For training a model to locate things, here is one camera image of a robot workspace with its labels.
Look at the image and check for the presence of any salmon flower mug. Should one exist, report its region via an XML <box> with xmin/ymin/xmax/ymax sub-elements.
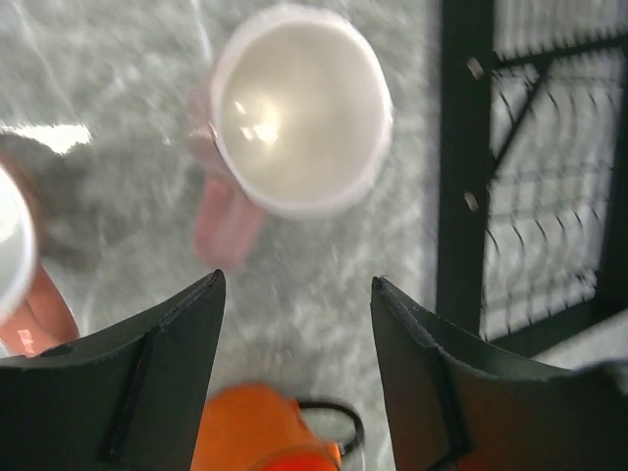
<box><xmin>1</xmin><ymin>150</ymin><xmax>79</xmax><ymax>357</ymax></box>

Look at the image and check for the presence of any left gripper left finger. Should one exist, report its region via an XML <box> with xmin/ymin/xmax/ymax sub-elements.
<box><xmin>1</xmin><ymin>271</ymin><xmax>226</xmax><ymax>470</ymax></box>

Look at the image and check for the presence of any pink faceted mug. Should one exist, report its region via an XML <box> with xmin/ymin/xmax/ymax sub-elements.
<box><xmin>188</xmin><ymin>3</ymin><xmax>393</xmax><ymax>269</ymax></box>

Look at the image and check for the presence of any orange mug black handle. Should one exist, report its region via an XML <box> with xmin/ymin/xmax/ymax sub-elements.
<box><xmin>190</xmin><ymin>383</ymin><xmax>365</xmax><ymax>471</ymax></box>

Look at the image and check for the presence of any black wire dish rack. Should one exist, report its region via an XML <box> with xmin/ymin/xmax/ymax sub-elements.
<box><xmin>436</xmin><ymin>1</ymin><xmax>627</xmax><ymax>357</ymax></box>

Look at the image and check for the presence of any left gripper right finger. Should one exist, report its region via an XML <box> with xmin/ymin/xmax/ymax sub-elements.
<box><xmin>371</xmin><ymin>278</ymin><xmax>627</xmax><ymax>470</ymax></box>

